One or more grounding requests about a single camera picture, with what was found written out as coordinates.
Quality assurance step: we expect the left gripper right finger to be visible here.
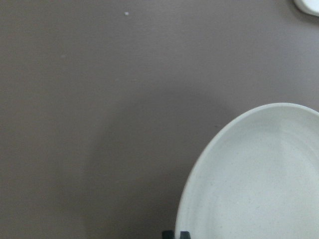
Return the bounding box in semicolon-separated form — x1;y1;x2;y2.
180;231;191;239

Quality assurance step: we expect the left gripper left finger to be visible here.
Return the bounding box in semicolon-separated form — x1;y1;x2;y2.
161;230;175;239

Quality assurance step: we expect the round white plate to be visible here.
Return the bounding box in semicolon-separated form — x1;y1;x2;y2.
175;103;319;239

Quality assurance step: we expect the white rabbit tray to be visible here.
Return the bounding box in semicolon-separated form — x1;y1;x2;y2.
294;0;319;17

